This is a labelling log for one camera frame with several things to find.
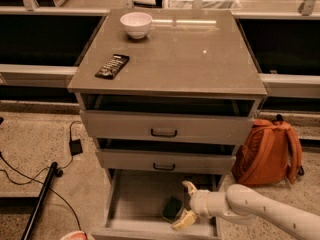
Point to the grey drawer cabinet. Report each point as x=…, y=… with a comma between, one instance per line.
x=185, y=54

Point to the bottom grey drawer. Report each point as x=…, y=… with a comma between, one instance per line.
x=136, y=203

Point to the black power adapter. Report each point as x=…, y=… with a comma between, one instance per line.
x=75, y=147

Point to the green yellow sponge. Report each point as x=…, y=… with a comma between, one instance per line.
x=171, y=209

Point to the grey drawer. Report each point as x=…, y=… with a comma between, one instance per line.
x=136, y=203
x=199, y=120
x=166, y=156

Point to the orange backpack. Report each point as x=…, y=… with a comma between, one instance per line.
x=271, y=152

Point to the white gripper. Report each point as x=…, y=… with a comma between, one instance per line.
x=199, y=202

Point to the top grey drawer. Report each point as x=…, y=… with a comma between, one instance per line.
x=199, y=120

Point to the white ceramic bowl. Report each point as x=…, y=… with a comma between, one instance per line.
x=136, y=24

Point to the black pole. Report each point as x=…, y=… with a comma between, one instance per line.
x=39, y=202

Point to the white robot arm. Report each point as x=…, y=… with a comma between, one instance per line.
x=242, y=205

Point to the black snack bar packet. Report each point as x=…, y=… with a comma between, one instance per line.
x=112, y=67

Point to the red white object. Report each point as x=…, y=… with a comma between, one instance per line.
x=75, y=235

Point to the middle grey drawer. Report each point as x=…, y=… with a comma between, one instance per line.
x=166, y=156

